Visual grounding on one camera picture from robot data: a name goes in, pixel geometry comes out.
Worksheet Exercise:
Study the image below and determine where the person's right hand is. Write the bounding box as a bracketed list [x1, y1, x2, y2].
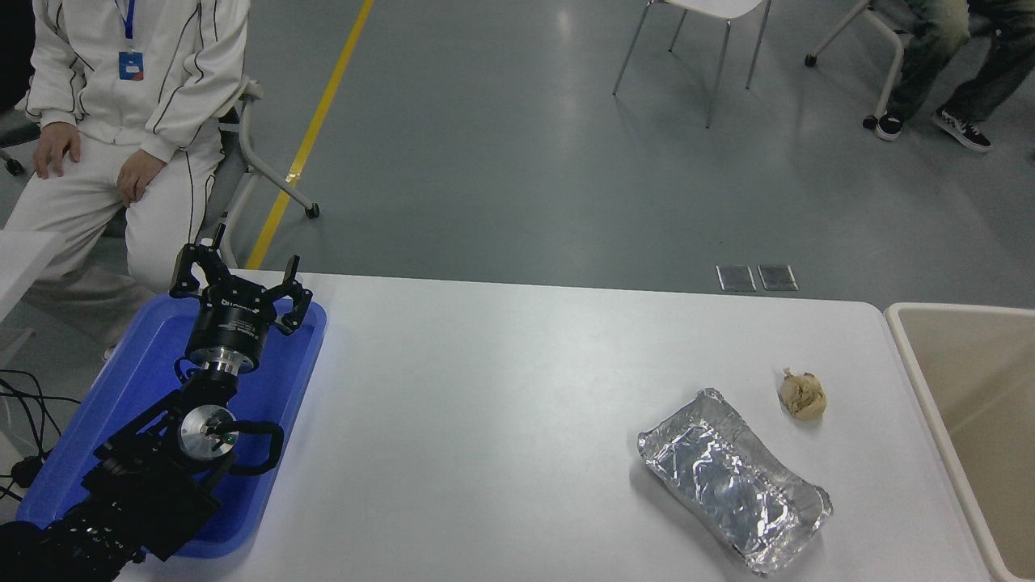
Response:
[31, 121, 82, 180]

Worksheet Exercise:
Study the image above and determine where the small white table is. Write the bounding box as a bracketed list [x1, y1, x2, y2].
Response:
[0, 230, 65, 324]

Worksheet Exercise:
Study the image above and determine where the blue badge with lanyard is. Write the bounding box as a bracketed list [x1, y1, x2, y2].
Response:
[118, 0, 145, 82]

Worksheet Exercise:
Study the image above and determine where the crumpled foil tray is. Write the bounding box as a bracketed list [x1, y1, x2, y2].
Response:
[637, 390, 834, 576]

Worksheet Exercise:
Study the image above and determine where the grey chair with white frame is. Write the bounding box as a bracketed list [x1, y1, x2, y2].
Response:
[194, 78, 320, 269]

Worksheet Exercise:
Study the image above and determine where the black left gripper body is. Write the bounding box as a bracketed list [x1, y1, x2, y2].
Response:
[186, 287, 278, 361]

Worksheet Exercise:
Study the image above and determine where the crumpled tan paper ball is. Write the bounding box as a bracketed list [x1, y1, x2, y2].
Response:
[779, 369, 828, 423]

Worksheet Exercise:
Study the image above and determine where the seated person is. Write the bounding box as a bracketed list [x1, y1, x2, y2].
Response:
[876, 0, 1035, 153]

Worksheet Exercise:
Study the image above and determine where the blue plastic tray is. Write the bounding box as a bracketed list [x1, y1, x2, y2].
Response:
[16, 293, 328, 560]

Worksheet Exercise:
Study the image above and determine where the person's left hand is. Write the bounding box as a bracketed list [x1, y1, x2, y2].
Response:
[116, 148, 168, 206]

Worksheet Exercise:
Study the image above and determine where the grey chair with black castor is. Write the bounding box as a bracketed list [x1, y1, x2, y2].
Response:
[0, 109, 25, 176]

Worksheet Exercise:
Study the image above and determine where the black cable with plug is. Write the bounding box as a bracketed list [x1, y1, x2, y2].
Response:
[0, 368, 82, 504]

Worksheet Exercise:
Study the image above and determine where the large pale bin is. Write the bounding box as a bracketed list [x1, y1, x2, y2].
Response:
[884, 302, 1035, 582]

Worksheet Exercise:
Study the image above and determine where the white chair with metal legs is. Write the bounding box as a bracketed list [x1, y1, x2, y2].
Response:
[612, 0, 773, 129]

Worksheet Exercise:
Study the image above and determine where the white frame chair with castors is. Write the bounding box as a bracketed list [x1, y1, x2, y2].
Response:
[805, 0, 919, 130]

